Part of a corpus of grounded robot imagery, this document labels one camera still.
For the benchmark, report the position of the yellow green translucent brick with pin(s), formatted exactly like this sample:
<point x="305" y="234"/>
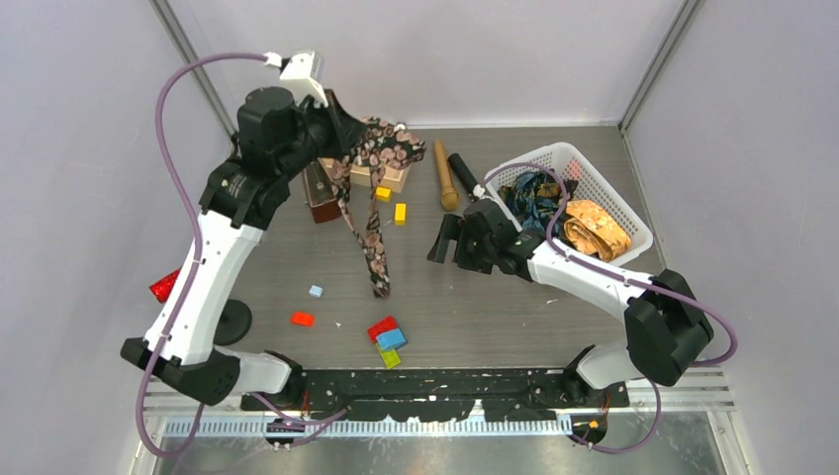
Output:
<point x="390" y="357"/>

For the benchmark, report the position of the red toy brick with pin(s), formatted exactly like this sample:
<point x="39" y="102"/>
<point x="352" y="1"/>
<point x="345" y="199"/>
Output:
<point x="386" y="325"/>

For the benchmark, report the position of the white plastic basket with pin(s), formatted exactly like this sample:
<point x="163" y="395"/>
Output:
<point x="569" y="163"/>

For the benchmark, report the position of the black microphone silver head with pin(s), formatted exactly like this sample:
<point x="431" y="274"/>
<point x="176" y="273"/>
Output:
<point x="465" y="176"/>

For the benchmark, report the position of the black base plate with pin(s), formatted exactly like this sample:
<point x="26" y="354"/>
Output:
<point x="435" y="395"/>

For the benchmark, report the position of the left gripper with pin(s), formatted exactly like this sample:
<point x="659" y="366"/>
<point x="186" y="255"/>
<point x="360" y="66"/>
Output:
<point x="345" y="128"/>

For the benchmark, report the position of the orange gold tie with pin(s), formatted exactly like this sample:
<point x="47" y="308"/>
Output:
<point x="591" y="230"/>

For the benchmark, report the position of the blue patterned tie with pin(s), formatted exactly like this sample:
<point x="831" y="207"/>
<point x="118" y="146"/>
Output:
<point x="534" y="198"/>

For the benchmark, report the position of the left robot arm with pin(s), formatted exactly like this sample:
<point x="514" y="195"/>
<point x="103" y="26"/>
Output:
<point x="278" y="136"/>

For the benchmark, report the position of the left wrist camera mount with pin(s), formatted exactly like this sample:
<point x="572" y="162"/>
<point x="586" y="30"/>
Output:
<point x="299" y="74"/>

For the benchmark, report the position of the blue toy brick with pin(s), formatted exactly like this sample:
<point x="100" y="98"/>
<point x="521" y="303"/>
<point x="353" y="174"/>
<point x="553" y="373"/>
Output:
<point x="391" y="340"/>

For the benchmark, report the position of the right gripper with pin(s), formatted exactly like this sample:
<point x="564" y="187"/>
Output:
<point x="456" y="229"/>

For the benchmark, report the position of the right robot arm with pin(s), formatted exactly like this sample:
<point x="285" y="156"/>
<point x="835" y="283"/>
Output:
<point x="663" y="334"/>

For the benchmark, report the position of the yellow block near tray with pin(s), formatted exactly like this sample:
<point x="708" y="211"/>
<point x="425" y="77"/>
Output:
<point x="383" y="194"/>

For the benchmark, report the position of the yellow block upright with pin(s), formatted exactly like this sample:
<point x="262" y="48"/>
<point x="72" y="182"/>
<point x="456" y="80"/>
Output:
<point x="400" y="214"/>

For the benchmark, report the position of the red glitter microphone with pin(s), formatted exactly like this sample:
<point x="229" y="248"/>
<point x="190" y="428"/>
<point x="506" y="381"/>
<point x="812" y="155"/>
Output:
<point x="162" y="288"/>

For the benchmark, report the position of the brown wooden metronome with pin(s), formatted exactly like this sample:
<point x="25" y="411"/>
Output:
<point x="319" y="195"/>

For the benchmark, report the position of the orange red small brick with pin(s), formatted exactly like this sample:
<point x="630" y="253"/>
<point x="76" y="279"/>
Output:
<point x="302" y="319"/>

